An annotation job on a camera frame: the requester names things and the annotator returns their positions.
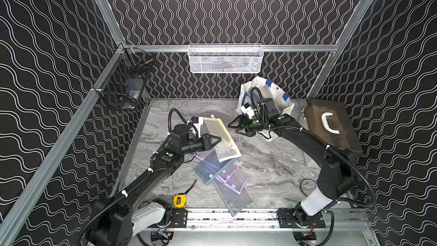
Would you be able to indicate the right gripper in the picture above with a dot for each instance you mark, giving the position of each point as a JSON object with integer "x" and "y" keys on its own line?
{"x": 238, "y": 118}

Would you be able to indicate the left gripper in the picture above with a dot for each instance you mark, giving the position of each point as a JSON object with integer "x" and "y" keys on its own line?
{"x": 205, "y": 143}

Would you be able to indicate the yellow trim pouch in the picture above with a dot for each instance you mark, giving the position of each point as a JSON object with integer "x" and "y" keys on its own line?
{"x": 226, "y": 149}

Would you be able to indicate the white canvas tote bag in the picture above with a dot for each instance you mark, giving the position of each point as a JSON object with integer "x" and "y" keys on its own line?
{"x": 266, "y": 95}

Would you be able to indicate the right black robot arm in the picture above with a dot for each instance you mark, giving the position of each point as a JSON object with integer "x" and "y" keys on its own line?
{"x": 339, "y": 173}

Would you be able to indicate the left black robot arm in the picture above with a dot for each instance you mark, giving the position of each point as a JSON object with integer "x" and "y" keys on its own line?
{"x": 116, "y": 220}

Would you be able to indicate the small purple mesh pouch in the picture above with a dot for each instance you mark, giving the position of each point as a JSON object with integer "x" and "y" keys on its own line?
{"x": 233, "y": 178}

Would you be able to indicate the yellow tape measure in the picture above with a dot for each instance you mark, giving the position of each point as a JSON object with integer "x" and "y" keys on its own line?
{"x": 180, "y": 199}

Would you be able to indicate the brown lid storage box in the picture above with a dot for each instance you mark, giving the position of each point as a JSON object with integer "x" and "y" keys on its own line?
{"x": 330, "y": 121}

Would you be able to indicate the white wire mesh basket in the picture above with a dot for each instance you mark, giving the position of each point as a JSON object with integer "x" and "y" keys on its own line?
{"x": 225, "y": 58}

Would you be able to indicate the black wire basket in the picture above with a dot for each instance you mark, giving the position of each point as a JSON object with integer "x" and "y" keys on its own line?
{"x": 124, "y": 89}

